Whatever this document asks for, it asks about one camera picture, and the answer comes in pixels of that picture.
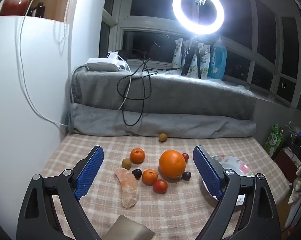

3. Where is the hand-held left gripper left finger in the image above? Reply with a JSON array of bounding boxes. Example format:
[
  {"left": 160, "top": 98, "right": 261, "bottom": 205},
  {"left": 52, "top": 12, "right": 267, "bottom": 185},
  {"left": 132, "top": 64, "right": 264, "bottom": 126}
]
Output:
[{"left": 16, "top": 145, "right": 105, "bottom": 240}]

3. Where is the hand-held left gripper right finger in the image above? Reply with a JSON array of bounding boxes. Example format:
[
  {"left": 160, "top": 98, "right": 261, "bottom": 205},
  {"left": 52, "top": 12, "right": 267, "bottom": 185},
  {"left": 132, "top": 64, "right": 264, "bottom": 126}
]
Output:
[{"left": 193, "top": 145, "right": 282, "bottom": 240}]

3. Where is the floral ceramic plate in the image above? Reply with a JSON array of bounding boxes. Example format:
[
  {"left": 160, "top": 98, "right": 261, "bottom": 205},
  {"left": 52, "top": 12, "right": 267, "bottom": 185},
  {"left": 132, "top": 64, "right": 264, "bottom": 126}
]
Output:
[{"left": 202, "top": 154, "right": 255, "bottom": 206}]

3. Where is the large orange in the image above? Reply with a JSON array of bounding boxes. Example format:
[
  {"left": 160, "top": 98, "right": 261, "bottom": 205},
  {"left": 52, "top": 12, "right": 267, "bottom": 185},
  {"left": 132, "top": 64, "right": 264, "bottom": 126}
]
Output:
[{"left": 159, "top": 150, "right": 186, "bottom": 179}]

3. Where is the peeled pomelo segment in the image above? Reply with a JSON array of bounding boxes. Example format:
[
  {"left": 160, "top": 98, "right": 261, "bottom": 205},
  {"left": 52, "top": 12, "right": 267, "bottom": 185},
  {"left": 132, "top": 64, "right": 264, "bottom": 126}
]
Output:
[{"left": 115, "top": 168, "right": 140, "bottom": 209}]

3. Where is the mandarin with stem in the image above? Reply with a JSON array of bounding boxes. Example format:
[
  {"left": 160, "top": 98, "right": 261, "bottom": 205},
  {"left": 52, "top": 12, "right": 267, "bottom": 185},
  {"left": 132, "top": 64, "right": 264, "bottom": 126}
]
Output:
[{"left": 130, "top": 148, "right": 145, "bottom": 163}]

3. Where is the small mandarin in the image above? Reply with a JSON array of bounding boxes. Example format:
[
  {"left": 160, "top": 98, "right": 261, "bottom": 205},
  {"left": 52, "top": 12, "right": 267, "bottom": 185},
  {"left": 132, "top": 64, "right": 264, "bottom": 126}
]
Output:
[{"left": 142, "top": 169, "right": 158, "bottom": 186}]

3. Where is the plaid bed sheet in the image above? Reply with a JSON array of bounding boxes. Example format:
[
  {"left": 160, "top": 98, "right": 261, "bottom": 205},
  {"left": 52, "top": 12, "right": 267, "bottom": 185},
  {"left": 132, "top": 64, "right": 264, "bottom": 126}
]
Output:
[{"left": 39, "top": 132, "right": 290, "bottom": 240}]

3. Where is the tan flat pad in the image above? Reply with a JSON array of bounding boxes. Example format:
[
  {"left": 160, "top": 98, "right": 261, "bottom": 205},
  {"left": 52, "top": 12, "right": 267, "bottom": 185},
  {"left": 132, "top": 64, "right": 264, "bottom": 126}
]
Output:
[{"left": 109, "top": 215, "right": 156, "bottom": 240}]

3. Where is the green packet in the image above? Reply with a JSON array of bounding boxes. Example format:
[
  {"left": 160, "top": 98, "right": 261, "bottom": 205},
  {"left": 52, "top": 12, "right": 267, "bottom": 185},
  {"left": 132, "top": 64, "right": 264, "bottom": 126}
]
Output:
[{"left": 263, "top": 123, "right": 284, "bottom": 156}]

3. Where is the grey fleece blanket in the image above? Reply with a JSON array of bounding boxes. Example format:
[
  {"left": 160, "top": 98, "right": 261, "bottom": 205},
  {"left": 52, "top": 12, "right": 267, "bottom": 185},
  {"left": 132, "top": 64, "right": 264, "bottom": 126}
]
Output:
[{"left": 67, "top": 65, "right": 257, "bottom": 138}]

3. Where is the white cabinet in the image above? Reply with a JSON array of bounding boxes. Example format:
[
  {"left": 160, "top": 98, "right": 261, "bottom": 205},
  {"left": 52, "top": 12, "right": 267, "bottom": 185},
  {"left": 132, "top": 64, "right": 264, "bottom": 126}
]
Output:
[{"left": 0, "top": 16, "right": 74, "bottom": 230}]

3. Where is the white power adapter box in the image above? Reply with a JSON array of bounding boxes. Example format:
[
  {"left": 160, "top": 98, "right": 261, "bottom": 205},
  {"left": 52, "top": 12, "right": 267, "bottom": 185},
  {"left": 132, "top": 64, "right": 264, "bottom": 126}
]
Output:
[{"left": 87, "top": 51, "right": 128, "bottom": 72}]

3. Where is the blue detergent bottle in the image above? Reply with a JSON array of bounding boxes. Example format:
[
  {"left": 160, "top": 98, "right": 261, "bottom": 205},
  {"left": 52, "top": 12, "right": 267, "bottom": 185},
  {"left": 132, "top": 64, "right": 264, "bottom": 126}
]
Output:
[{"left": 207, "top": 38, "right": 227, "bottom": 80}]

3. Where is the dark glass bottle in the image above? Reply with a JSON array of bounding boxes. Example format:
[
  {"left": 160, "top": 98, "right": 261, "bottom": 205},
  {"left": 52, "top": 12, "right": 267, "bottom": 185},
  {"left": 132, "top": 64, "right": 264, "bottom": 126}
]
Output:
[{"left": 34, "top": 2, "right": 45, "bottom": 18}]

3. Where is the black cable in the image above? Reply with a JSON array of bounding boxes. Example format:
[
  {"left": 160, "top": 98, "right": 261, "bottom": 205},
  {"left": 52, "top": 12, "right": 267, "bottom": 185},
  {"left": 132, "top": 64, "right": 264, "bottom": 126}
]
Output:
[{"left": 117, "top": 49, "right": 177, "bottom": 127}]

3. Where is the white cable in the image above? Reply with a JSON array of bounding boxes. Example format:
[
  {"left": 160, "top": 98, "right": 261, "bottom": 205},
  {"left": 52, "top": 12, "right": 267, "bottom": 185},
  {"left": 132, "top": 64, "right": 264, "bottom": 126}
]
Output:
[{"left": 18, "top": 0, "right": 131, "bottom": 128}]

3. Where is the ring light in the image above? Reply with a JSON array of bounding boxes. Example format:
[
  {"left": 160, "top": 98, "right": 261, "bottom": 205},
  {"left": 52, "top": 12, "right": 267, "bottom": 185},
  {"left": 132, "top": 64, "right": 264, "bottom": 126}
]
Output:
[{"left": 172, "top": 0, "right": 225, "bottom": 36}]

